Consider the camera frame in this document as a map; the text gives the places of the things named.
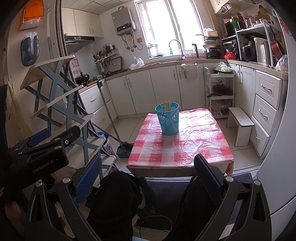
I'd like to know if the red white checkered tablecloth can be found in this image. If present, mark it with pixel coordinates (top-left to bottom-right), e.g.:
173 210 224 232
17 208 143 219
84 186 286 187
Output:
126 108 234 174

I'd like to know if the white bag holder on cabinet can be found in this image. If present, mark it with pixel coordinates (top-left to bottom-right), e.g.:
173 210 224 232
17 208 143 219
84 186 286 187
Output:
180 63 198 79

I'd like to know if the range hood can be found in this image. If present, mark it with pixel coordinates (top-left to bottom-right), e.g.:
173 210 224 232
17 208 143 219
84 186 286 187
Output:
64 35 95 54

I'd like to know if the wall utensil rack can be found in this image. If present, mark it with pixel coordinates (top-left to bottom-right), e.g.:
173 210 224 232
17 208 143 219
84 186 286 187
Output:
92 45 123 79

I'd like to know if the red plastic bag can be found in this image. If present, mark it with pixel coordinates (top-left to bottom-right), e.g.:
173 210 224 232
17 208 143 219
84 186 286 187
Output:
224 49 236 60

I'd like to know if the black wok on stove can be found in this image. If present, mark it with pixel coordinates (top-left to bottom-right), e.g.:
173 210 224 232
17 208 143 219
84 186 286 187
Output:
75 72 90 86

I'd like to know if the teal perforated plastic basket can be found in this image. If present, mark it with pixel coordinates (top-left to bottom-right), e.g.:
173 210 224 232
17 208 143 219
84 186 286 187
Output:
155 102 179 136

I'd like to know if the white electric kettle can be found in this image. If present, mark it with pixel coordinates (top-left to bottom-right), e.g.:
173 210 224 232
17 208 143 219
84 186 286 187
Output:
254 37 271 66

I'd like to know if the broom with metal handle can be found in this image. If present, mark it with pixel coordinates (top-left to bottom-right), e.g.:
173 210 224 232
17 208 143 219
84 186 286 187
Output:
93 123 128 155

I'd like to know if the chrome kitchen faucet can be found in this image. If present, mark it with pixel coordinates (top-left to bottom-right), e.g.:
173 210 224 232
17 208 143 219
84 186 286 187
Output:
169 39 186 60

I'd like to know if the floral trash bin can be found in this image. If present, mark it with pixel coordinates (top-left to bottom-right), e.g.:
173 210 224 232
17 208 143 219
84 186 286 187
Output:
97 132 115 156

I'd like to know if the white plastic bag on counter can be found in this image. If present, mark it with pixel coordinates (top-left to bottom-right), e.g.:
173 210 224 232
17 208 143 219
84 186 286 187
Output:
129 57 144 70

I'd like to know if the white rolling kitchen cart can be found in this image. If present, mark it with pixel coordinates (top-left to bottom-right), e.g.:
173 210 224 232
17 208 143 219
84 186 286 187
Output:
204 67 235 119

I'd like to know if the small white wooden stool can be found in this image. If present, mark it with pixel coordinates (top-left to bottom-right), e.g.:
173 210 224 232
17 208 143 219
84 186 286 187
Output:
226 107 254 147

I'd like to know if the white gas water heater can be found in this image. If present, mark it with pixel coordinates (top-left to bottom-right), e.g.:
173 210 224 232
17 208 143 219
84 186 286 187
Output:
111 8 137 36

